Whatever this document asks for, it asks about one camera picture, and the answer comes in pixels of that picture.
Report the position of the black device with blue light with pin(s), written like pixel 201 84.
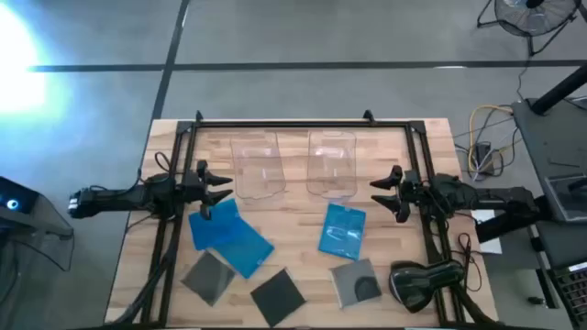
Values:
pixel 16 197

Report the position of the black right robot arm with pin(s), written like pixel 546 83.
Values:
pixel 486 198

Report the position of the glossy black handheld scanner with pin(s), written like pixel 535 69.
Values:
pixel 419 284

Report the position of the black power adapter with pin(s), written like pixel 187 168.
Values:
pixel 483 156

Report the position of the grey side table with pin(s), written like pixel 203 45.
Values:
pixel 546 142

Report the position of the clear plastic container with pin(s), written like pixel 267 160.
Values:
pixel 257 165
pixel 331 162

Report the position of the grey tablet screen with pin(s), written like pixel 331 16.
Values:
pixel 566 199

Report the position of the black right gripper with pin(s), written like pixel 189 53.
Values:
pixel 415 189

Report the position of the black floor fan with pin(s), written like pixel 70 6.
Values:
pixel 534 18

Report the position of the grey square pad left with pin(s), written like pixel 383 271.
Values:
pixel 208 277

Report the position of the black frame clamp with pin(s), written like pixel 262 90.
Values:
pixel 199 116
pixel 368 116

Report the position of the blue bags left pile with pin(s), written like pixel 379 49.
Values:
pixel 247 252

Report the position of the black pole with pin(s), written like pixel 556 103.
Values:
pixel 561 89

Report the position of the blue jewel case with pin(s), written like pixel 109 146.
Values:
pixel 208 231

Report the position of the black metal table frame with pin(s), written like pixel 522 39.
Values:
pixel 298 124

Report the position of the dark grey square pad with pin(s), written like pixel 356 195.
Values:
pixel 277 298

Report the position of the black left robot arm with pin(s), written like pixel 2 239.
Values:
pixel 114 198

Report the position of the white paper sheet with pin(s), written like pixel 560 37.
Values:
pixel 490 245

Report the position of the black keyboard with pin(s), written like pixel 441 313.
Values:
pixel 573 289

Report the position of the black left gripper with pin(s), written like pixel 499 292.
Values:
pixel 192 188

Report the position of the blue bag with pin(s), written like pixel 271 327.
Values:
pixel 341 231

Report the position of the grey pouch right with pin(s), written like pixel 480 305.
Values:
pixel 348 279

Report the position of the translucent grey cover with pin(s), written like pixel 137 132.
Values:
pixel 41 238

